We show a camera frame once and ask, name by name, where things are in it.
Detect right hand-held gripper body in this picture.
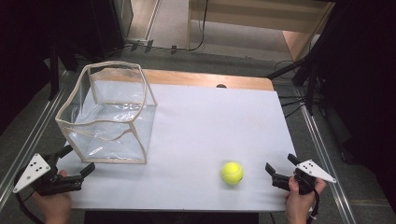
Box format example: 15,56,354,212
272,159,337,196

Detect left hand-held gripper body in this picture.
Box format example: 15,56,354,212
12,152,84,197

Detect yellow tennis ball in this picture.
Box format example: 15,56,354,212
220,161,245,186

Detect clear plastic storage box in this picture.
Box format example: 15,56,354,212
54,60,159,165

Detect person's right hand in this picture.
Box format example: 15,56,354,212
284,176,327,224

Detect person's left hand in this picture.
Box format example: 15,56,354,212
32,169,73,224

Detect black metal stand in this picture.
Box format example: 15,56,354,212
46,38,79,102

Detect white table sheet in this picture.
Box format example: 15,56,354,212
57,83,297,213

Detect black tripod stand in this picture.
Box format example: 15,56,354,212
265,18,325,117

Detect black curtain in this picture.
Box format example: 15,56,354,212
311,0,396,206

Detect dark cabinet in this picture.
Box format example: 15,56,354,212
89,0,134,61

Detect light wooden shelf unit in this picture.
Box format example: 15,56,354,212
186,0,336,63

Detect aluminium floor rail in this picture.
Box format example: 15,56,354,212
294,88,359,224
0,70,70,213

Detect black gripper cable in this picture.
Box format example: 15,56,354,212
14,167,45,224
306,188,321,224

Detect black floor cables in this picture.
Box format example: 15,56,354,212
274,60,312,119

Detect black hanging cable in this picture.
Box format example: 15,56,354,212
148,0,210,53

